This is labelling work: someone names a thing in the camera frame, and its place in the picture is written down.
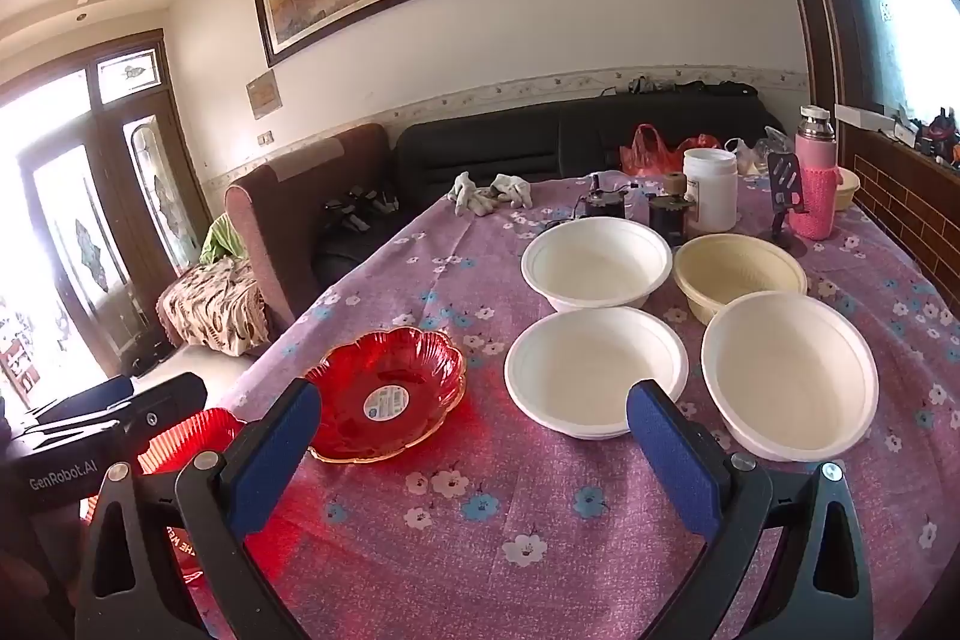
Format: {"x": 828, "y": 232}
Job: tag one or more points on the pink thermos with knit sleeve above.
{"x": 816, "y": 190}

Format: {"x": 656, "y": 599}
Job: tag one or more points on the wooden glass door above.
{"x": 161, "y": 175}

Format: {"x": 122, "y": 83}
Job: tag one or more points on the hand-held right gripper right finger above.
{"x": 667, "y": 460}

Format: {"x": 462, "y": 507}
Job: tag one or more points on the white foam bowl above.
{"x": 592, "y": 265}
{"x": 787, "y": 377}
{"x": 577, "y": 370}

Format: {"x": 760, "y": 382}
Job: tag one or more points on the black leather sofa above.
{"x": 480, "y": 153}

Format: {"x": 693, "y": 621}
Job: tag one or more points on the red plastic bag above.
{"x": 652, "y": 153}

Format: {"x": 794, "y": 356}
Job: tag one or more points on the purple floral tablecloth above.
{"x": 525, "y": 497}

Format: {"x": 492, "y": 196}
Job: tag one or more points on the cork spool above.
{"x": 677, "y": 184}

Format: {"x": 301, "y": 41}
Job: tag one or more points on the small wall plaque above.
{"x": 263, "y": 95}

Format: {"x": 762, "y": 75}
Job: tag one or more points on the brown armchair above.
{"x": 285, "y": 197}

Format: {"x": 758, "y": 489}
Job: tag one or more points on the clear plastic bag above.
{"x": 746, "y": 156}

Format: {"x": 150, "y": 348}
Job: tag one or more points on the green cloth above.
{"x": 221, "y": 242}

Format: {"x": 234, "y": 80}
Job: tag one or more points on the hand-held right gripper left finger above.
{"x": 277, "y": 452}

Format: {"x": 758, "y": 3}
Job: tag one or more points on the white plastic jar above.
{"x": 711, "y": 197}

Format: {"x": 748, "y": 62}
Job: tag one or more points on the yellow plastic bowl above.
{"x": 847, "y": 190}

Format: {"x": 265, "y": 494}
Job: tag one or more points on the patterned footstool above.
{"x": 217, "y": 302}

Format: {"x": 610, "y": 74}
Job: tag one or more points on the black bag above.
{"x": 720, "y": 89}

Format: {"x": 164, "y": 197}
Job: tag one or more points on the wooden glass display cabinet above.
{"x": 900, "y": 212}

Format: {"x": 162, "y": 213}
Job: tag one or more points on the black phone stand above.
{"x": 784, "y": 175}

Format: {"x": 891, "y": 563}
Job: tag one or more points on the black and white bundle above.
{"x": 360, "y": 209}

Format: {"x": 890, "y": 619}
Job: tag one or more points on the black cylinder can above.
{"x": 666, "y": 220}

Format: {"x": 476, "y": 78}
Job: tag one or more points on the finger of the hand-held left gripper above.
{"x": 90, "y": 398}
{"x": 169, "y": 404}

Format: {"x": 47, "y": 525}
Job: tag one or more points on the cream plastic bowl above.
{"x": 735, "y": 269}

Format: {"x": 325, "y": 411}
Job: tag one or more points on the red flower-shaped glass plate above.
{"x": 360, "y": 377}

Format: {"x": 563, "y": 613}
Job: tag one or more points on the white work glove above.
{"x": 514, "y": 188}
{"x": 469, "y": 194}

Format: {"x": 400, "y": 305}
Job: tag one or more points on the red ribbed glass plate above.
{"x": 187, "y": 437}

